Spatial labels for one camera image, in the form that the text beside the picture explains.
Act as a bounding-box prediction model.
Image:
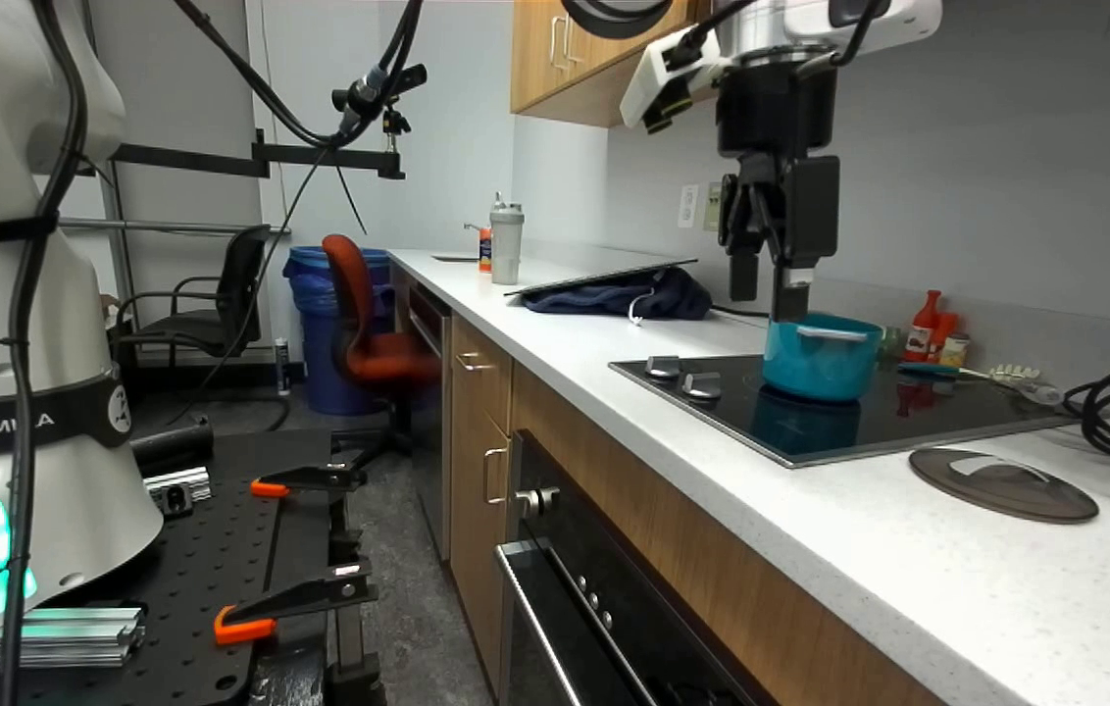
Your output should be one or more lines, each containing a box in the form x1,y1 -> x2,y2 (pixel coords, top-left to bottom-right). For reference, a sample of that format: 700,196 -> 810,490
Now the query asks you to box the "teal handled utensil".
893,357 -> 1042,394

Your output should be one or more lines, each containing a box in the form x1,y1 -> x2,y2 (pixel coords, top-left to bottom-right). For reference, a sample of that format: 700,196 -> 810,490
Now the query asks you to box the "black built-in oven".
489,426 -> 774,706

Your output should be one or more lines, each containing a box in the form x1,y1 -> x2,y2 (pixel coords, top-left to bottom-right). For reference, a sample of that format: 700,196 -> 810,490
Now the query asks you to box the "silver cooktop knob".
638,350 -> 691,384
679,370 -> 730,404

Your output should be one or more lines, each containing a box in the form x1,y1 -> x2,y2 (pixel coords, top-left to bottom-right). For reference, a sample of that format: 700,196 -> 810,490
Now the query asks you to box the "black stand camera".
327,58 -> 433,116

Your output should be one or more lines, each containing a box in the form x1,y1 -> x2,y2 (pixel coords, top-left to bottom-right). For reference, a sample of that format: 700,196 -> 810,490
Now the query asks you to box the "blue pot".
757,309 -> 886,404

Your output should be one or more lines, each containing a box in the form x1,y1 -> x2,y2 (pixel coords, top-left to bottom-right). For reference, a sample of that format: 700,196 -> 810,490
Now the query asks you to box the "black cable on robot base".
0,0 -> 96,706

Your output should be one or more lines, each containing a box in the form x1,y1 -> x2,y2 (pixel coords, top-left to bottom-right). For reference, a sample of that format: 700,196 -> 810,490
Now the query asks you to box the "small orange bottle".
470,221 -> 497,277

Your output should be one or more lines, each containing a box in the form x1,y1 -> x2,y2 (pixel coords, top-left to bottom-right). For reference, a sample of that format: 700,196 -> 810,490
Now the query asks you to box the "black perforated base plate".
0,426 -> 389,706

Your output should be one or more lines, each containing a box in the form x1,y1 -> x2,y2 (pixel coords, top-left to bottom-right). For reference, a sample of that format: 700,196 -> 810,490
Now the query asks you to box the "orange handled clamp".
210,562 -> 377,650
246,459 -> 368,511

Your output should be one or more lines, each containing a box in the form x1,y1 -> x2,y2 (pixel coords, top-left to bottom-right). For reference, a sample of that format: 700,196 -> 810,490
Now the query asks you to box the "aluminium rail profile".
0,600 -> 148,675

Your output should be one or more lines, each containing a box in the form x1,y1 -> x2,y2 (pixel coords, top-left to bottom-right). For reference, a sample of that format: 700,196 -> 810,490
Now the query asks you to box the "silver water bottle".
487,191 -> 529,292

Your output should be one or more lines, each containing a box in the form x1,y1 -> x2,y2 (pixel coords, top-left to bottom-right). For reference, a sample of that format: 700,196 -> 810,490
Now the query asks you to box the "dark blue cloth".
520,264 -> 718,326

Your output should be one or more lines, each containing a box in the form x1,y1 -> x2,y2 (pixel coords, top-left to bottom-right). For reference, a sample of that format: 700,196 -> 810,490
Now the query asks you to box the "black glass cooktop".
606,344 -> 1076,475

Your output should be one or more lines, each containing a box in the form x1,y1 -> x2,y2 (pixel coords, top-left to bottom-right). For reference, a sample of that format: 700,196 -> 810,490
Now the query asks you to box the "black hanging robot cable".
174,0 -> 433,149

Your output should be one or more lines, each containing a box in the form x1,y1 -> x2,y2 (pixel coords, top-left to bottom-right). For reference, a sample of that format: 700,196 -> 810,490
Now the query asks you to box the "black round pot lid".
908,442 -> 1103,531

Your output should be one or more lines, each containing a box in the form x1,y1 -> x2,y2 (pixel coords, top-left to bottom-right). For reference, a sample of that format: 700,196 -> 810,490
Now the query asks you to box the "black camera mounting bar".
89,127 -> 410,183

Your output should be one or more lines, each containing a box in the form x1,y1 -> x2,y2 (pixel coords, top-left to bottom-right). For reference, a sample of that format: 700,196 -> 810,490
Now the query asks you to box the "red sauce bottle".
901,286 -> 973,370

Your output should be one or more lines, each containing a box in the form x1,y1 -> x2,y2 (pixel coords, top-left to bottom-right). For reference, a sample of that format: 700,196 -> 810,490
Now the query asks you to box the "white wall outlet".
676,179 -> 730,238

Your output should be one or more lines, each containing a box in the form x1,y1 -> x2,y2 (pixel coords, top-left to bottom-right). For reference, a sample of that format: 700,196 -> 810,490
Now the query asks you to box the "small wooden wall cabinet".
505,0 -> 704,132

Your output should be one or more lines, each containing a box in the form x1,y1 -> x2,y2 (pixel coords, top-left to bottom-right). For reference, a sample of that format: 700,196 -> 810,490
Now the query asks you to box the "silver oven knob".
513,483 -> 565,514

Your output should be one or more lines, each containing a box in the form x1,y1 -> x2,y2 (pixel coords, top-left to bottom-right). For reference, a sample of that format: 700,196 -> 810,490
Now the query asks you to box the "black office chair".
101,221 -> 279,384

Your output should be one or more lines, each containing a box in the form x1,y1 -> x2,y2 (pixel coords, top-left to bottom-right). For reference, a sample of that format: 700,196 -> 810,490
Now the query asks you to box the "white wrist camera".
616,22 -> 733,136

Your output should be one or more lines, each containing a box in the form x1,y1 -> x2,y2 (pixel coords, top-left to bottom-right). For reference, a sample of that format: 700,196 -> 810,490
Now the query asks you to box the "silver cabinet door handle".
480,438 -> 513,511

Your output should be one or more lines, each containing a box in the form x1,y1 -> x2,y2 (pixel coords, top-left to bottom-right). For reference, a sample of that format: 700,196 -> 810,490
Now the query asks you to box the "small black silver box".
138,459 -> 219,523

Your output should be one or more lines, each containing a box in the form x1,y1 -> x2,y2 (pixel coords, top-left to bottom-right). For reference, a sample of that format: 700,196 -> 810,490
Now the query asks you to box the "orange office chair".
317,230 -> 442,438

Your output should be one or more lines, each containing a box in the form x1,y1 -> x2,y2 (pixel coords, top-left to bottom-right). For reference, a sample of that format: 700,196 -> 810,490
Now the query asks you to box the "blue trash bin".
279,245 -> 402,418

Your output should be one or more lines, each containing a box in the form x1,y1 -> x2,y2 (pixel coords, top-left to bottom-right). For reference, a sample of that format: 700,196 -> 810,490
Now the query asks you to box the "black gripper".
713,55 -> 846,326

